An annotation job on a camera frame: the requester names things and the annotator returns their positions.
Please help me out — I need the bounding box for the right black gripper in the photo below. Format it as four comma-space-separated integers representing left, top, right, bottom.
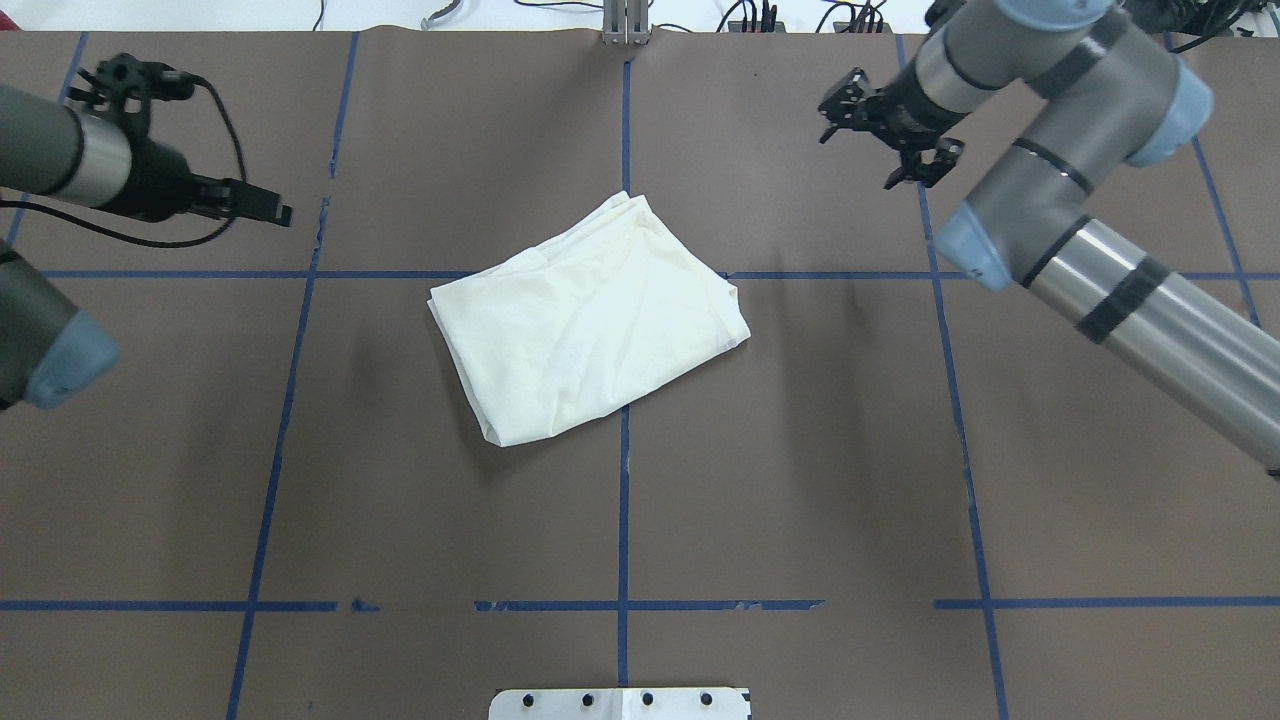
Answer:
817, 67, 966, 190

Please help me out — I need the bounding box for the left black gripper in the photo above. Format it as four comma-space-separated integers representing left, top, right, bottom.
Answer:
105, 140, 293, 228

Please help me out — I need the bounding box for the cream long-sleeve cat shirt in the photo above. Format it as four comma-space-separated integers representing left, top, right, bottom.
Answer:
428, 192, 751, 447

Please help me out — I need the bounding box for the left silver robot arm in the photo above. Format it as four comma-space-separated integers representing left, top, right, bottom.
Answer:
1, 67, 293, 409

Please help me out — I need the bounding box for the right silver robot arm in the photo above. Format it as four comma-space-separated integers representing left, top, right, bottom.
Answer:
818, 1, 1279, 477

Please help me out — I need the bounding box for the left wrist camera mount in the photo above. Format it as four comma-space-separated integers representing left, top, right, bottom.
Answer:
67, 53, 205, 142

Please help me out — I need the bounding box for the aluminium frame post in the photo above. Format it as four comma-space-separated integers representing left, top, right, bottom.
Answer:
600, 0, 652, 46

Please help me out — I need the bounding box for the white camera mast base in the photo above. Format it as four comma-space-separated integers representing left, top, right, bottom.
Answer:
488, 685, 753, 719

